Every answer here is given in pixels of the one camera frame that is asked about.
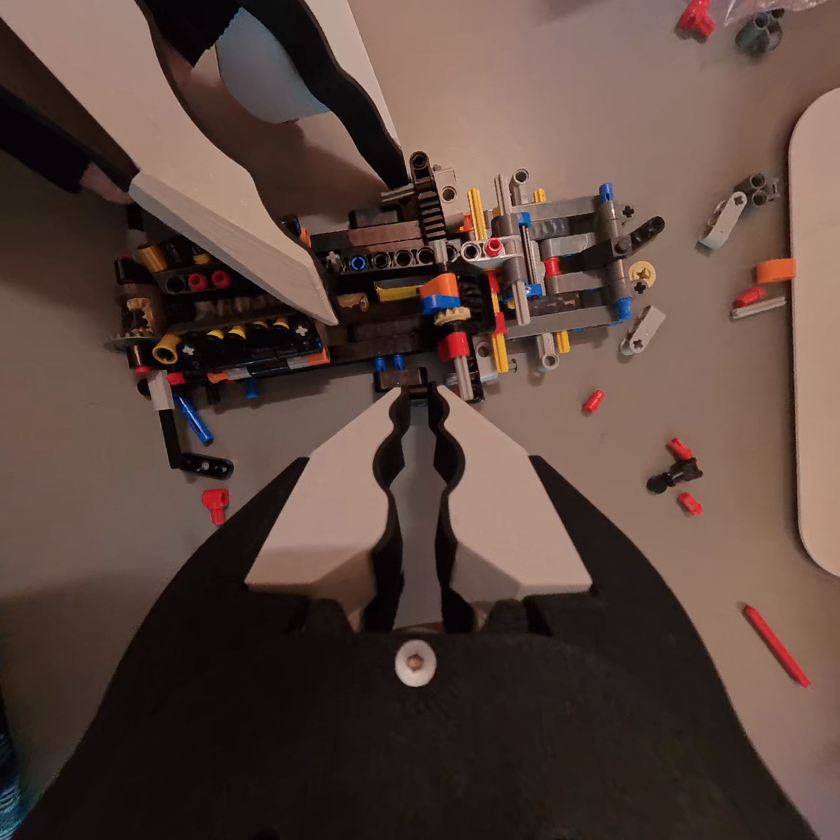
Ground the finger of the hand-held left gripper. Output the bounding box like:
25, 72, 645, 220
279, 0, 411, 191
0, 0, 341, 327

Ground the white lamp base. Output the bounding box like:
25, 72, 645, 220
787, 85, 840, 578

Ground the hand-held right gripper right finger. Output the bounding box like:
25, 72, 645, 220
433, 384, 593, 632

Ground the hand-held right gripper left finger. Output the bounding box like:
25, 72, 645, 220
244, 386, 406, 632

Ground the person's plaid clothing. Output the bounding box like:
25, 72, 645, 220
0, 696, 30, 831

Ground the long red lego axle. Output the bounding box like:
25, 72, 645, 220
743, 605, 812, 688

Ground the blue lego pin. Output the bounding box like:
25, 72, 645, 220
176, 397, 215, 446

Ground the clear plastic bag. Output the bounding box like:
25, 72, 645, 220
718, 0, 840, 27

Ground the black lego connector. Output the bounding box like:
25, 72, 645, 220
646, 458, 704, 493

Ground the dark grey lego connector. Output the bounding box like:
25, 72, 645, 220
735, 10, 785, 56
734, 172, 783, 210

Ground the short black lego brick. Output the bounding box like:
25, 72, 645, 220
373, 367, 431, 395

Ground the lego car chassis assembly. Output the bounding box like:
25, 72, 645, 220
105, 151, 649, 470

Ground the light grey lego liftarm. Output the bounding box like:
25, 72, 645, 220
619, 305, 667, 357
697, 192, 749, 250

